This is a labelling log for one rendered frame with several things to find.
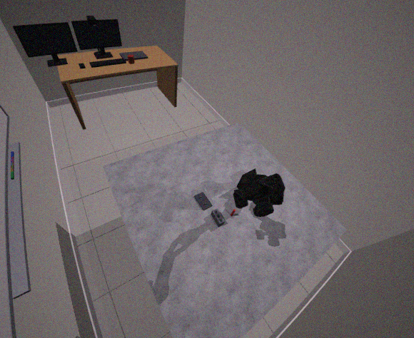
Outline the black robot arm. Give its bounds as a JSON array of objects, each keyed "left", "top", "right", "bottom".
[{"left": 240, "top": 174, "right": 283, "bottom": 217}]

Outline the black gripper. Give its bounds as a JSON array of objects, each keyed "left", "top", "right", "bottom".
[{"left": 233, "top": 173, "right": 285, "bottom": 209}]

